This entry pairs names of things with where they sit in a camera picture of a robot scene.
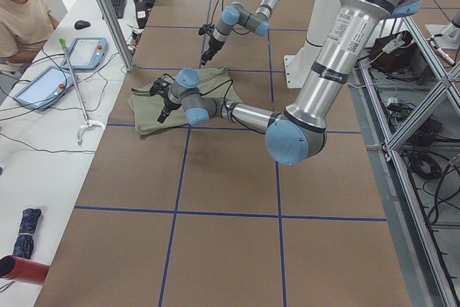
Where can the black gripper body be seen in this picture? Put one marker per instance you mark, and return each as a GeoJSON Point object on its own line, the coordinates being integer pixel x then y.
{"type": "Point", "coordinates": [166, 105]}
{"type": "Point", "coordinates": [213, 46]}

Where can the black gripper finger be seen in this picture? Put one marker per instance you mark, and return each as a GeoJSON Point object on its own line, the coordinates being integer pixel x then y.
{"type": "Point", "coordinates": [164, 114]}
{"type": "Point", "coordinates": [206, 56]}

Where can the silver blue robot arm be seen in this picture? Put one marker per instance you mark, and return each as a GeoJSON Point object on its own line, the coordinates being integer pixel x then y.
{"type": "Point", "coordinates": [256, 22]}
{"type": "Point", "coordinates": [300, 131]}

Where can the far blue teach pendant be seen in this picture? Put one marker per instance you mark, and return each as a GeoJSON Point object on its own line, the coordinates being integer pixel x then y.
{"type": "Point", "coordinates": [86, 53]}

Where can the blue teach pendant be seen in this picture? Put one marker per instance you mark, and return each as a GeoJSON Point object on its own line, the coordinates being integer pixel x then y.
{"type": "Point", "coordinates": [86, 53]}
{"type": "Point", "coordinates": [44, 90]}

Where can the black power adapter box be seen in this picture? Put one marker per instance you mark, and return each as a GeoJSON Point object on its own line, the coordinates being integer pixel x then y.
{"type": "Point", "coordinates": [142, 14]}

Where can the black computer mouse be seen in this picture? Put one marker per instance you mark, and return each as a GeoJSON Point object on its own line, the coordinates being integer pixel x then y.
{"type": "Point", "coordinates": [81, 24]}

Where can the near blue teach pendant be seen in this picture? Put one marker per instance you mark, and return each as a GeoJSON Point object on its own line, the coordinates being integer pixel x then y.
{"type": "Point", "coordinates": [44, 90]}

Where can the seated person beige shirt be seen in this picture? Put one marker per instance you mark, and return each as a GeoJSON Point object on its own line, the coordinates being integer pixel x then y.
{"type": "Point", "coordinates": [26, 25]}

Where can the folded dark blue umbrella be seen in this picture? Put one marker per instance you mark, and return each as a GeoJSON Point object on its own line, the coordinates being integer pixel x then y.
{"type": "Point", "coordinates": [24, 244]}

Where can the red cylinder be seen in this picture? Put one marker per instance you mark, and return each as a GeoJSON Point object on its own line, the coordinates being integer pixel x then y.
{"type": "Point", "coordinates": [23, 270]}

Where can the aluminium frame post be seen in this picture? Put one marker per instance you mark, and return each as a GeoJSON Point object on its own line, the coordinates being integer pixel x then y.
{"type": "Point", "coordinates": [112, 23]}

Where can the reacher grabber stick green handle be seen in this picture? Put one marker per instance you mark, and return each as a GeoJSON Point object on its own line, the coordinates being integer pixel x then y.
{"type": "Point", "coordinates": [88, 123]}

